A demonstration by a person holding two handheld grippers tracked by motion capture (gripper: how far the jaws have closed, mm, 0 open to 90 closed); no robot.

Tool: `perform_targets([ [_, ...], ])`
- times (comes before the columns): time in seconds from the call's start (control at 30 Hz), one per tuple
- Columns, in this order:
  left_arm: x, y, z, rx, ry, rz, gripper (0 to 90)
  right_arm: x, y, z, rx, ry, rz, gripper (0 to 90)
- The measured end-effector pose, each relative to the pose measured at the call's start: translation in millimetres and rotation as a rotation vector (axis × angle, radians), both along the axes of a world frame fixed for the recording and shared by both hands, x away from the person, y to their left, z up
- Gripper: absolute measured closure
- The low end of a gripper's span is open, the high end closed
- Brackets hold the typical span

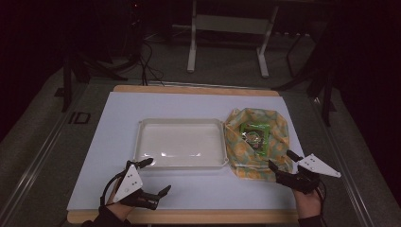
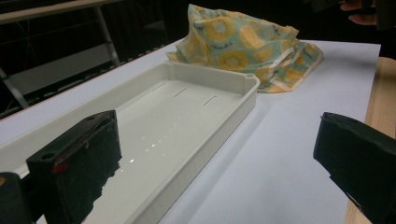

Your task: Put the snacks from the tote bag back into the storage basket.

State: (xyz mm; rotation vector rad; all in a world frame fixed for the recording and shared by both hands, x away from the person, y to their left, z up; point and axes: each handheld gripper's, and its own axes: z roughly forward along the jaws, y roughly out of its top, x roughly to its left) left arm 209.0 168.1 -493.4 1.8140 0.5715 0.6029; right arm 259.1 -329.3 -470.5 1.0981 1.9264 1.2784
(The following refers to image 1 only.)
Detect black floor cables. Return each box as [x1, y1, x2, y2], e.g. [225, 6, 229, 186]
[137, 40, 166, 87]

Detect yellow patterned cloth bag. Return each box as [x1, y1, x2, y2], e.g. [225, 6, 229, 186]
[224, 107, 296, 183]

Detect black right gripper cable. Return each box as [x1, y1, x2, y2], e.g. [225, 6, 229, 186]
[315, 179, 327, 219]

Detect green snack packet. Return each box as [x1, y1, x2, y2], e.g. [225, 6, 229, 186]
[239, 122, 271, 156]

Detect white table mat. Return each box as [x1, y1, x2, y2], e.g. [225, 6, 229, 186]
[66, 91, 305, 212]

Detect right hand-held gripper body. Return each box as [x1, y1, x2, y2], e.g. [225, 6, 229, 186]
[275, 153, 342, 195]

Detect white metal table frame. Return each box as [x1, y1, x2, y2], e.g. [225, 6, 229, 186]
[186, 0, 280, 79]

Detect person's right hand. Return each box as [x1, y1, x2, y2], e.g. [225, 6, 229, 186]
[292, 188, 323, 219]

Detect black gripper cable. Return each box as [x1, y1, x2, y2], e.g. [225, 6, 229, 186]
[315, 179, 327, 219]
[99, 169, 128, 208]

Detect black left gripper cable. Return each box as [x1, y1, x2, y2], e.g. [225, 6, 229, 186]
[99, 169, 128, 208]

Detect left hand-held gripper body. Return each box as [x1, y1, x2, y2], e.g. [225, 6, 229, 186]
[113, 160, 160, 211]

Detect white plastic tray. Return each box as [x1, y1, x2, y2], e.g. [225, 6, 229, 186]
[132, 117, 230, 171]

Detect metal floor rail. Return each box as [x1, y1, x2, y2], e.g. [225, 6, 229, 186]
[309, 96, 376, 227]
[0, 94, 83, 225]

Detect person's left hand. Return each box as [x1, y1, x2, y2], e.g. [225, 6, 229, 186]
[106, 181, 137, 222]

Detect black metal stand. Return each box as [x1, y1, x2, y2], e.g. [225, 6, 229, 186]
[61, 51, 129, 114]
[271, 31, 337, 128]

